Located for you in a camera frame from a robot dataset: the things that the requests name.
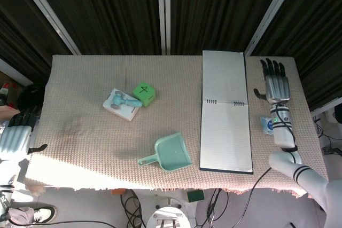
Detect black fuzzy bundle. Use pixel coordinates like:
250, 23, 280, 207
17, 83, 46, 110

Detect black and white sneaker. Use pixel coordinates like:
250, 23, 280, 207
9, 205, 58, 225

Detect black cable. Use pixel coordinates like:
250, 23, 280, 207
207, 104, 299, 223

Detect white cardboard box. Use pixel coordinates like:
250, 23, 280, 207
102, 88, 141, 123

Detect mint green plastic dustpan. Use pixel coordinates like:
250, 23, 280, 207
137, 131, 193, 172

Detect dark pleated curtain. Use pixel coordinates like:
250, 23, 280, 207
169, 0, 291, 55
251, 0, 342, 111
26, 0, 162, 55
0, 0, 74, 79

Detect dark teal spiral notebook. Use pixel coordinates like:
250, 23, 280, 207
199, 50, 254, 175

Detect small blue white packet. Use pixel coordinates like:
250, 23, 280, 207
260, 115, 275, 136

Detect white metal frame post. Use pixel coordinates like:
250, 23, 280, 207
13, 0, 81, 55
244, 0, 302, 58
156, 0, 172, 55

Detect green cube with number four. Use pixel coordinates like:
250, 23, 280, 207
133, 82, 157, 108

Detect dark green block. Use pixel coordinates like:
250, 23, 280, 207
186, 189, 205, 203

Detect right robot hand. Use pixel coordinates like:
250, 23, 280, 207
253, 57, 291, 105

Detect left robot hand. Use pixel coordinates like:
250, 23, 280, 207
0, 105, 48, 161

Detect white metal frame bar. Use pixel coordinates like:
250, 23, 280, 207
311, 104, 342, 118
0, 59, 34, 86

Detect beige waffle-weave tablecloth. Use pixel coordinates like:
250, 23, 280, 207
25, 54, 329, 199

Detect teal handheld massage roller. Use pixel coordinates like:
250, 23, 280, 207
111, 91, 142, 111

